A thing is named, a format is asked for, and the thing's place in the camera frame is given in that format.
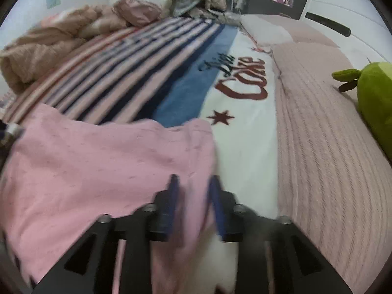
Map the white pillow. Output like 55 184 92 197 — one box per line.
240 15 293 48

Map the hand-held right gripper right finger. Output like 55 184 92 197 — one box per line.
208 175 353 294

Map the dark desk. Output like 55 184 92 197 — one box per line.
231 0 304 20

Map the shiny pink satin cloth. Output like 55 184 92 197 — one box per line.
113 0 163 26

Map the white bed headboard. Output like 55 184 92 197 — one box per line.
298 0 392 71

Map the green avocado plush toy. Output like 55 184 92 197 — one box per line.
331 61 392 160

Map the pink dotted garment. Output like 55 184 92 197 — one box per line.
0 102 221 294

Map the dusty pink pillow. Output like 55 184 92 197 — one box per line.
266 14 339 48

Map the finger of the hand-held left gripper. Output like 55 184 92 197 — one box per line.
0 122 25 148

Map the striped printed blanket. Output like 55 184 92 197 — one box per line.
0 17 281 294

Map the pink knitted pillow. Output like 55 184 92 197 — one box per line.
271 41 392 294

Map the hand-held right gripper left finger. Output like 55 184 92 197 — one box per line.
32 174 181 294

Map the pink crumpled quilt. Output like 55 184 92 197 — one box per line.
0 4 129 94

